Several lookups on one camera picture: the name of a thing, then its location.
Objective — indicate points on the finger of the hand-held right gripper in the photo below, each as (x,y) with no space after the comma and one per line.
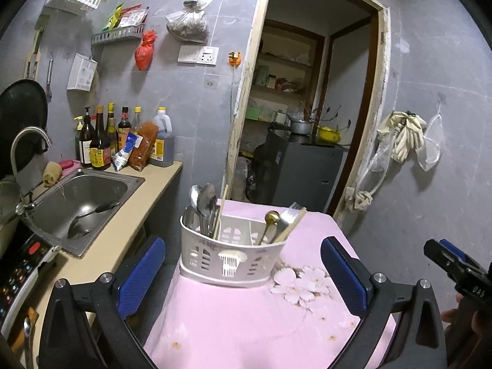
(442,259)
(455,249)

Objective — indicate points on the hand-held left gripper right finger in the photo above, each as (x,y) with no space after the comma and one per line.
(342,273)

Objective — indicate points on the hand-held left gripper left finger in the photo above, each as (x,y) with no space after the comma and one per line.
(142,273)

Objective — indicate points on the gold spoon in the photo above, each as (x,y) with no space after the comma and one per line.
(272,218)

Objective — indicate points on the white plastic utensil holder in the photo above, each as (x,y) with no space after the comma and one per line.
(246,261)

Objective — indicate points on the person's right hand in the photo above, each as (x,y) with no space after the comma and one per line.
(469,338)

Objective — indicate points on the white knotted rag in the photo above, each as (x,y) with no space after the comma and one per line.
(359,199)

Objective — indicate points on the black ladle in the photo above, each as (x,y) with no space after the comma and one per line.
(82,223)

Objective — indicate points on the steel sink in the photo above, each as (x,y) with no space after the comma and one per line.
(77,192)

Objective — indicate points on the pink floral cloth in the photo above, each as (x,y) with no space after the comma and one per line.
(250,323)

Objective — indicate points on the white blue packet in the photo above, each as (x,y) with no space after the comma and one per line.
(123,153)

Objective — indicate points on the black induction cooker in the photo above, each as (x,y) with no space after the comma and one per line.
(19,273)

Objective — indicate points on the red brown spice packet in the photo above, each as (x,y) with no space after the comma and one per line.
(143,148)

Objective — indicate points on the large oil jug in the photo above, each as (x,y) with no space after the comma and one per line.
(163,146)

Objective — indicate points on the pink scrub brush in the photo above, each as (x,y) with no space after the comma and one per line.
(69,165)

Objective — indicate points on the tan loofah scrubber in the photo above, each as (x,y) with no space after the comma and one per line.
(52,175)

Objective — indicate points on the yellow bowl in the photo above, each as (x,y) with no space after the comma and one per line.
(329,134)

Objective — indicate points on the sauce bottle red cap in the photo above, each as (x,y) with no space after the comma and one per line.
(123,127)

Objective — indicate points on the sauce bottle yellow cap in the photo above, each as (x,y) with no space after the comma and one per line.
(111,128)

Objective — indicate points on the small steel pot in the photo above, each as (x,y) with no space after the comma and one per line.
(301,127)

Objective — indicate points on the clear bottle yellow cap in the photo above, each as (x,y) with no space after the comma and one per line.
(136,121)

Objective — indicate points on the dried plant stems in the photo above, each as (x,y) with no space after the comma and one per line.
(326,113)

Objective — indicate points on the steel faucet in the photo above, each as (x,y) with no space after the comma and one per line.
(15,150)

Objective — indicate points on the green box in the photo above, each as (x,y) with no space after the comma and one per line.
(253,113)

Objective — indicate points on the black wok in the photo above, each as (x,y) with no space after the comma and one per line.
(23,115)

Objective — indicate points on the clear glass jar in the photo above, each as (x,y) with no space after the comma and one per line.
(271,81)

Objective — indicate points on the pale green jar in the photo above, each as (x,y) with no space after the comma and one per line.
(262,77)

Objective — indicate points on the hanging steel spatula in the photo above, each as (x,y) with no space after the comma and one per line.
(49,78)

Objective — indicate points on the wooden shelf unit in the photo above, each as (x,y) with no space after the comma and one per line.
(280,63)

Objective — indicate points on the red plastic bag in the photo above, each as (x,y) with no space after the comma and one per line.
(145,52)

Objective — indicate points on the orange plug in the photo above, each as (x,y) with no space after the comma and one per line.
(235,58)

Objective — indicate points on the clear bag of dried goods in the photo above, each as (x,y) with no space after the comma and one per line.
(188,23)

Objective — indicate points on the red white seasoning packet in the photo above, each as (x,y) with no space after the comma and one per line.
(132,16)

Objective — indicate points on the yellow green seasoning packet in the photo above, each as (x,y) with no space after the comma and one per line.
(113,17)

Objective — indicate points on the door frame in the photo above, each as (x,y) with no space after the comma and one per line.
(378,84)

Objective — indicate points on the white slotted wall box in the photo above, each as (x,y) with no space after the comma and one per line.
(81,72)

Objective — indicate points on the white wall switch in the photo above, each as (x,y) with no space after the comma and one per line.
(187,53)

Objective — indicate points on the white wall socket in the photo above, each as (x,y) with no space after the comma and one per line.
(208,55)

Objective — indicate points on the grey wall shelf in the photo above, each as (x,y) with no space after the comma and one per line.
(117,35)

